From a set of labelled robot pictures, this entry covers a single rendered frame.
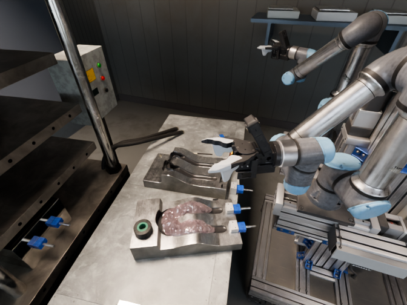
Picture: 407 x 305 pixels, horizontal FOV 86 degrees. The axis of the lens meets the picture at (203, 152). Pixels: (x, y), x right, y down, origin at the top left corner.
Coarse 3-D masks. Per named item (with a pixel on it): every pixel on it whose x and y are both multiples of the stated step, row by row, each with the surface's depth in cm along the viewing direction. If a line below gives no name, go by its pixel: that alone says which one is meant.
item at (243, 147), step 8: (240, 144) 59; (248, 144) 59; (272, 144) 59; (240, 152) 55; (248, 152) 55; (256, 152) 56; (272, 152) 59; (280, 152) 57; (256, 160) 57; (264, 160) 59; (272, 160) 60; (280, 160) 57; (240, 168) 59; (248, 168) 59; (256, 168) 58; (264, 168) 60; (272, 168) 61; (240, 176) 59
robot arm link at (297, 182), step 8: (288, 168) 67; (296, 168) 63; (288, 176) 67; (296, 176) 64; (304, 176) 63; (312, 176) 63; (288, 184) 67; (296, 184) 65; (304, 184) 65; (296, 192) 67; (304, 192) 68
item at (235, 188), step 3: (231, 183) 130; (234, 183) 130; (231, 186) 128; (234, 186) 128; (237, 186) 130; (240, 186) 130; (231, 189) 128; (234, 189) 128; (237, 189) 128; (240, 189) 128; (243, 189) 129; (246, 189) 129; (249, 189) 129; (231, 192) 130; (234, 192) 129; (237, 192) 129; (240, 192) 129
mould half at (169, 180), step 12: (156, 156) 148; (168, 156) 148; (192, 156) 142; (156, 168) 139; (192, 168) 135; (204, 168) 136; (144, 180) 131; (156, 180) 131; (168, 180) 127; (180, 180) 125; (192, 180) 128; (204, 180) 128; (216, 180) 127; (192, 192) 129; (204, 192) 127; (216, 192) 125
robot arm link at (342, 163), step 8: (336, 152) 88; (336, 160) 84; (344, 160) 84; (352, 160) 83; (328, 168) 86; (336, 168) 82; (344, 168) 81; (352, 168) 80; (320, 176) 91; (328, 176) 86; (336, 176) 82; (344, 176) 80; (320, 184) 91; (328, 184) 88
